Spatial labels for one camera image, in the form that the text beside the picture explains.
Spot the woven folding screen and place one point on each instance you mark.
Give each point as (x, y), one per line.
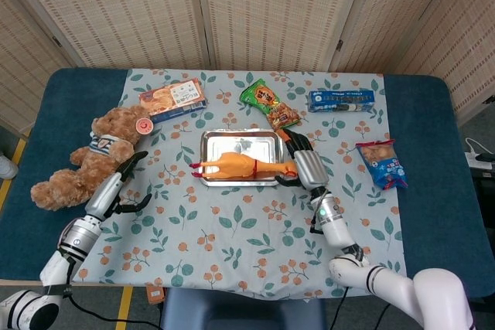
(116, 5)

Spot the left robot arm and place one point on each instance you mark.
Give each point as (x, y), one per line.
(75, 241)

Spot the blue chair seat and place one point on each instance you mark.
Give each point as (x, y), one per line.
(239, 310)

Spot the blue transparent snack bag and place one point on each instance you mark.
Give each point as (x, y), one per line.
(383, 164)

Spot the floral patterned tablecloth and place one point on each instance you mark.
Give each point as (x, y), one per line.
(232, 237)

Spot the orange hanging tag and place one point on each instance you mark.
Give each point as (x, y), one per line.
(155, 295)

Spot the green snack bag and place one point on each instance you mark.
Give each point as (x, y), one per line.
(263, 100)

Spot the white shoe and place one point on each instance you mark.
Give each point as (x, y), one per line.
(7, 167)

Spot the teal blue table cover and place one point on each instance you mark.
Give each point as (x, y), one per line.
(433, 191)

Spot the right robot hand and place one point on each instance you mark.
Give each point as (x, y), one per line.
(311, 169)

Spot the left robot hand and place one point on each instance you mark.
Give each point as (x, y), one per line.
(104, 198)

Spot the stainless steel rectangular tray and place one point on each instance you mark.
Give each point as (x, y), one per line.
(232, 140)

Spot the yellow rubber chicken toy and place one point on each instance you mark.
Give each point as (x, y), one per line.
(232, 164)

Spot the white power strip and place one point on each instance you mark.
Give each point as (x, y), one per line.
(473, 160)

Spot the blue Oreo cookie box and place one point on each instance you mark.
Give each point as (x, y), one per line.
(340, 101)

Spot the orange and blue biscuit box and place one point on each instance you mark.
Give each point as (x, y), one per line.
(174, 100)

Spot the brown teddy bear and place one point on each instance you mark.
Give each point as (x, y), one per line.
(96, 167)

